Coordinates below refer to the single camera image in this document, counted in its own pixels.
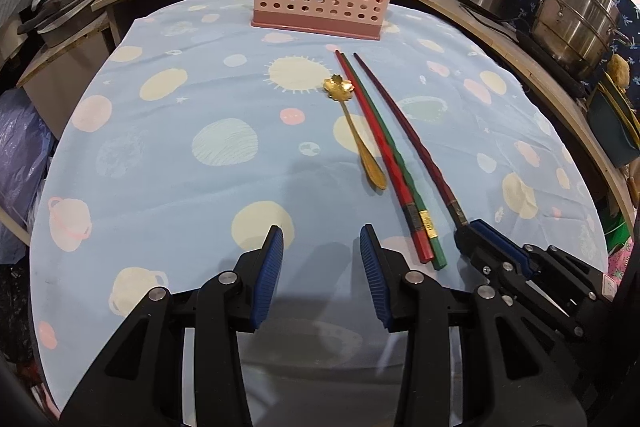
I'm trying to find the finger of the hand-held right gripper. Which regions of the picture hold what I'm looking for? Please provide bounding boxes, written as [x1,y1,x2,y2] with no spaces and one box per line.
[472,219,612,308]
[456,227,598,340]

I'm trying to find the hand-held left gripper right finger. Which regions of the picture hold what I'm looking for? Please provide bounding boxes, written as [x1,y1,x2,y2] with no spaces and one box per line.
[359,223,588,427]

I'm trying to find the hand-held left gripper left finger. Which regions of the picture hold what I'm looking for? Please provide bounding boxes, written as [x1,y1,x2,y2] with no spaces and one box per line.
[60,224,285,427]

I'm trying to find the red chopstick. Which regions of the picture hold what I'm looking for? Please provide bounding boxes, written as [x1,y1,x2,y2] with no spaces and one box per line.
[334,49,432,264]

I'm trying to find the dark maroon chopstick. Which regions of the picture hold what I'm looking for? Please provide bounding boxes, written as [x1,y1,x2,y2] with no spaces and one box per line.
[353,52,471,230]

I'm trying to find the green chopstick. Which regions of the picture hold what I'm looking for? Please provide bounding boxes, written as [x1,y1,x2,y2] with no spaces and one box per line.
[340,50,448,270]

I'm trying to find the gold flower spoon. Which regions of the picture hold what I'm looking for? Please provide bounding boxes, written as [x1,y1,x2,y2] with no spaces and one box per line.
[322,74,388,192]

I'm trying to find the pink patterned cloth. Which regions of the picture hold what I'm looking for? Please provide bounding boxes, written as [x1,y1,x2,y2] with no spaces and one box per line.
[607,242,640,280]

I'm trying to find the blue printed tablecloth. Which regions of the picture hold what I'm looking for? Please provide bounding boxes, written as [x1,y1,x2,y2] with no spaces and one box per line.
[27,0,611,427]

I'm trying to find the green plastic container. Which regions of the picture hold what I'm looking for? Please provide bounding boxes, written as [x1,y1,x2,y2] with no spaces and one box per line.
[587,74,640,168]

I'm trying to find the black induction cooker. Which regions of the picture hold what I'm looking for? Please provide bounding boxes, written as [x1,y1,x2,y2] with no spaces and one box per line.
[515,29,601,98]

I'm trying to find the curved wooden counter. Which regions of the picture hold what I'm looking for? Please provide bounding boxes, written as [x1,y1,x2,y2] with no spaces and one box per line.
[17,0,640,238]

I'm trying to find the brown bread roll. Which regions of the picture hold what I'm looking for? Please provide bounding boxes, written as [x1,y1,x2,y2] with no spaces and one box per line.
[607,53,631,88]

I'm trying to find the steel steamer pot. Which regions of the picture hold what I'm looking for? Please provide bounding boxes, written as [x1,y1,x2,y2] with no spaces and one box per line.
[530,0,632,80]

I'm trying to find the purple plastic bag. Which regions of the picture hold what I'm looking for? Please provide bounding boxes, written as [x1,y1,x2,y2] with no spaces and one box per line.
[0,89,56,253]

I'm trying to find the wooden side cabinet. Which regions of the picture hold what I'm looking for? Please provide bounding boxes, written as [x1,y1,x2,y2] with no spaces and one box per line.
[17,24,126,142]

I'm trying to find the black frying pans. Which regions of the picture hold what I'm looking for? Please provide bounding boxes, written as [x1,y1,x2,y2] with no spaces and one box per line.
[17,0,108,48]

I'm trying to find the black power cable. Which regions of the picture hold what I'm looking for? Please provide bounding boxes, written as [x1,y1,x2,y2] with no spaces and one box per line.
[457,2,521,42]

